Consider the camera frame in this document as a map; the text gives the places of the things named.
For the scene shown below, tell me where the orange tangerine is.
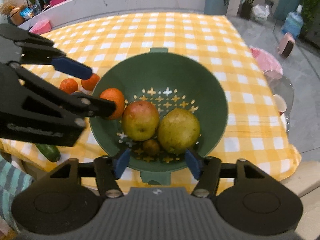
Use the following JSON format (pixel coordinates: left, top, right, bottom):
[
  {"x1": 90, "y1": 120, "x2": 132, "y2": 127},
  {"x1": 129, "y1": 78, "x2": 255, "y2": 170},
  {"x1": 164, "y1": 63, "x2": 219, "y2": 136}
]
[
  {"x1": 59, "y1": 78, "x2": 79, "y2": 94},
  {"x1": 99, "y1": 88, "x2": 125, "y2": 120},
  {"x1": 81, "y1": 73, "x2": 100, "y2": 92}
]

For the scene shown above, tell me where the brown longan front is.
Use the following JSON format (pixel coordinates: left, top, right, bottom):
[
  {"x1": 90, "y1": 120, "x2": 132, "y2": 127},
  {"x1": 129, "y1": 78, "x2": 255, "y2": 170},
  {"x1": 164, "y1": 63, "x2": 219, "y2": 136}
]
[{"x1": 143, "y1": 139, "x2": 160, "y2": 156}]

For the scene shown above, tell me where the yellow-green pear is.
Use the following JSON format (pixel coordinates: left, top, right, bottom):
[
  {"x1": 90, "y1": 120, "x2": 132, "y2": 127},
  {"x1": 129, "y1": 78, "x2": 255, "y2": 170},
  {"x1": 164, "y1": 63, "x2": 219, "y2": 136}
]
[{"x1": 157, "y1": 108, "x2": 200, "y2": 154}]

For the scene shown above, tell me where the red-yellow apple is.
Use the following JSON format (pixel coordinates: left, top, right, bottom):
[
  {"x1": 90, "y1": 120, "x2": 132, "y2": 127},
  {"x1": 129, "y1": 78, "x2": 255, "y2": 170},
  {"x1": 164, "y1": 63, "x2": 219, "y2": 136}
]
[{"x1": 121, "y1": 101, "x2": 159, "y2": 141}]

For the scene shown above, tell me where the green colander bowl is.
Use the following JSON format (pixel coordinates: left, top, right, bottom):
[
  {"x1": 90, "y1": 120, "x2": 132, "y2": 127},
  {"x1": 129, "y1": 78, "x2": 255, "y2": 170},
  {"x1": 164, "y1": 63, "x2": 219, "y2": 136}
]
[{"x1": 89, "y1": 48, "x2": 228, "y2": 185}]

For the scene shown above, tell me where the pink tissue box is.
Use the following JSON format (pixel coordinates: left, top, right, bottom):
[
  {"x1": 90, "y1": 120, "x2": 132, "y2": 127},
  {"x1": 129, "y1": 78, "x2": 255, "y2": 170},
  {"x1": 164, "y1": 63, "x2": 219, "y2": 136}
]
[{"x1": 29, "y1": 19, "x2": 52, "y2": 35}]

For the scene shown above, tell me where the green cucumber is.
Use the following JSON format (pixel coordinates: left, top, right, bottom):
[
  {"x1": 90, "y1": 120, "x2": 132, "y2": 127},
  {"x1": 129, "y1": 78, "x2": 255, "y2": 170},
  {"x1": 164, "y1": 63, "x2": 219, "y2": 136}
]
[{"x1": 35, "y1": 144, "x2": 61, "y2": 163}]

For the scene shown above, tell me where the yellow white checkered tablecloth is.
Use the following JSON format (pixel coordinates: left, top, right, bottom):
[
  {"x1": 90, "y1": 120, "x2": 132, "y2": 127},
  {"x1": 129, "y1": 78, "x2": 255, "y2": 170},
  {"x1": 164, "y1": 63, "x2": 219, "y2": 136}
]
[{"x1": 0, "y1": 11, "x2": 303, "y2": 193}]

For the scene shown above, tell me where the brown round vase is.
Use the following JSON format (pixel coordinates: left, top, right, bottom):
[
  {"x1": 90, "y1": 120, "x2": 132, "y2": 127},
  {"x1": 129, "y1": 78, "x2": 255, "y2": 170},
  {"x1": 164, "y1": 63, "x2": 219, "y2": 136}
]
[{"x1": 9, "y1": 5, "x2": 26, "y2": 26}]

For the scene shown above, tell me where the beige sofa cushion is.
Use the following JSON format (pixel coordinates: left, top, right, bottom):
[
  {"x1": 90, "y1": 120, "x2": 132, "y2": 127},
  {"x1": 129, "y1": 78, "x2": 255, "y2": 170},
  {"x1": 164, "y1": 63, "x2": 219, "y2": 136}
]
[{"x1": 281, "y1": 161, "x2": 320, "y2": 239}]

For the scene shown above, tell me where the white tv console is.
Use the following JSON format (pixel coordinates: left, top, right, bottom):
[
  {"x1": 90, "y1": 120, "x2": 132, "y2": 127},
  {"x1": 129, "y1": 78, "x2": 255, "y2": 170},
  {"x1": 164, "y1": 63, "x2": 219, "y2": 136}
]
[{"x1": 18, "y1": 0, "x2": 242, "y2": 30}]

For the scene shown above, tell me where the pink round stool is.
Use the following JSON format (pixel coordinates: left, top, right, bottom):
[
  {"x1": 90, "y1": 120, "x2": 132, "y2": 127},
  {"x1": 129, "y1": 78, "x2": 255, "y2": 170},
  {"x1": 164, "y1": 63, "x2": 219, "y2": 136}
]
[{"x1": 249, "y1": 46, "x2": 283, "y2": 80}]

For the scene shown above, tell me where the white plastic bag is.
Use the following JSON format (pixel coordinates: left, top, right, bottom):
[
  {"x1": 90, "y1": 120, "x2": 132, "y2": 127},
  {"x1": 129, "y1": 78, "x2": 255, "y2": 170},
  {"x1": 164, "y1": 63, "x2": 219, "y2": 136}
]
[{"x1": 251, "y1": 5, "x2": 270, "y2": 24}]

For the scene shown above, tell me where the blue water jug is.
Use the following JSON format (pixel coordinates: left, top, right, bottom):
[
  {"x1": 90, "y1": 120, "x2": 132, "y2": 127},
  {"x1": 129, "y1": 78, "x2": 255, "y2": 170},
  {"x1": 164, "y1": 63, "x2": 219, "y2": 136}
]
[{"x1": 281, "y1": 4, "x2": 304, "y2": 40}]

